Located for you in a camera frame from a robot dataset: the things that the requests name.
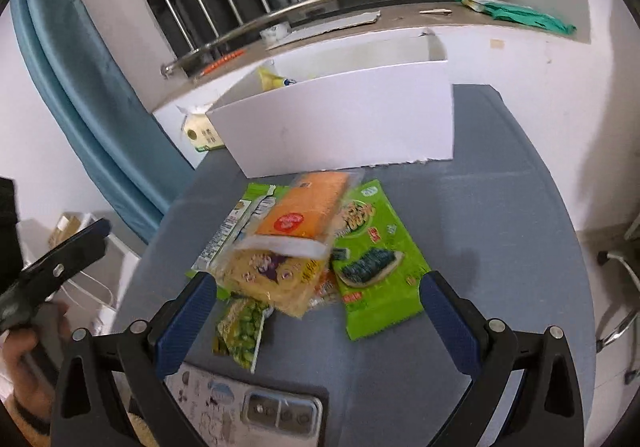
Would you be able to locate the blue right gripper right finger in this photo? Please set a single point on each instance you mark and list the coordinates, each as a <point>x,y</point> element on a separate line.
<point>547,408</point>

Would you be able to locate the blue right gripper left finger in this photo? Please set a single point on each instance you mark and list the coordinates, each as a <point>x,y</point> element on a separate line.
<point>151,350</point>

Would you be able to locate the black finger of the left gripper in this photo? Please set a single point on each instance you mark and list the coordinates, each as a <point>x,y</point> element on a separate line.
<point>44,277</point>

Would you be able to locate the tan right sleeve forearm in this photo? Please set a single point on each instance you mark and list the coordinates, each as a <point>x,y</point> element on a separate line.
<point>35,430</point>

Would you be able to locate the left hand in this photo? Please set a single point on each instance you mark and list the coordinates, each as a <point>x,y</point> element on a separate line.
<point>28,392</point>

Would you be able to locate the smartphone with sticker case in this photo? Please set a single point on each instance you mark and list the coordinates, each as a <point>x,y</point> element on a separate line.
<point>228,412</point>

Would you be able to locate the green pea snack packet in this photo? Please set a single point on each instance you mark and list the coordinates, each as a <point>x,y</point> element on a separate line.
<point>239,331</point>

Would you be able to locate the yellow chips bag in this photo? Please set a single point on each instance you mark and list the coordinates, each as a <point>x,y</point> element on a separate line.
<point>285,283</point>

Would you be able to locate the blue curtain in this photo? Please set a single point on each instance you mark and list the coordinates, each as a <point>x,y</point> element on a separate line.
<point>122,148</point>

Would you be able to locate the green white snack packet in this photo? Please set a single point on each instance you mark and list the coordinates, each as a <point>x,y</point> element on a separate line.
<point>256,202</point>

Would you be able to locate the orange cracker packet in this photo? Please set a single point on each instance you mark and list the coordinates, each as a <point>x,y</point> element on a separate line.
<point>302,222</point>

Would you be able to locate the cream plastic bag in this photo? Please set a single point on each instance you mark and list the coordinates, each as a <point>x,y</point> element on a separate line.
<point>198,129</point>

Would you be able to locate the green seaweed snack packet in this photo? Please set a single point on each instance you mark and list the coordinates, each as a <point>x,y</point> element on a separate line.
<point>377,265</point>

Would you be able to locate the yellow sunflower seed bag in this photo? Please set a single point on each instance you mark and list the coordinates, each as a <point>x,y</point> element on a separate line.
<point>271,81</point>

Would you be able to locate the orange pen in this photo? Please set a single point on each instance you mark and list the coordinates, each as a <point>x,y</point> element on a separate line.
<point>221,61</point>

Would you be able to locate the white cardboard box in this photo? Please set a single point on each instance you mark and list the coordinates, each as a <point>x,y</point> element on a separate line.
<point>378,98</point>

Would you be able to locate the green plastic bag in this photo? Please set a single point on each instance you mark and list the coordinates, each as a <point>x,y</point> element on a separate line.
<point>519,14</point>

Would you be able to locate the white cardboard sheet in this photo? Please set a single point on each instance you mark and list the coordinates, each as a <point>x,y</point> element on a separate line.
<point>339,24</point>

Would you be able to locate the metal chair frame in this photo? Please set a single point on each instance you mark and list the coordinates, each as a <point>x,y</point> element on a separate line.
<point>621,259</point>

